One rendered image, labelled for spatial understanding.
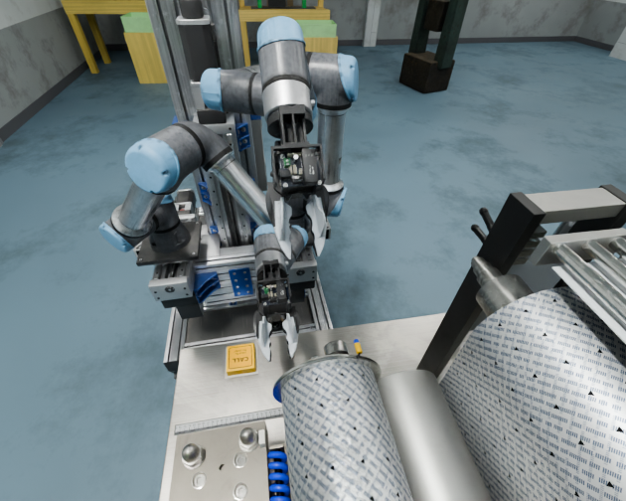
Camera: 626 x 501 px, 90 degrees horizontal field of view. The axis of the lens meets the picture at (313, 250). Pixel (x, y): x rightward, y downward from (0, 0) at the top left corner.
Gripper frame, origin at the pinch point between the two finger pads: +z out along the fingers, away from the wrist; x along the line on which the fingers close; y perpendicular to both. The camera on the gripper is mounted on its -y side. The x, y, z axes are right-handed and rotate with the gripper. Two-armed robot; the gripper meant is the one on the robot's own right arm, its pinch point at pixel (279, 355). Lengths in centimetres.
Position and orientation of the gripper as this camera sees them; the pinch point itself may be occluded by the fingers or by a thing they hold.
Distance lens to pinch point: 66.1
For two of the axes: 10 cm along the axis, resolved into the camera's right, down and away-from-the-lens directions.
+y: 0.2, -7.2, -6.9
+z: 1.7, 6.8, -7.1
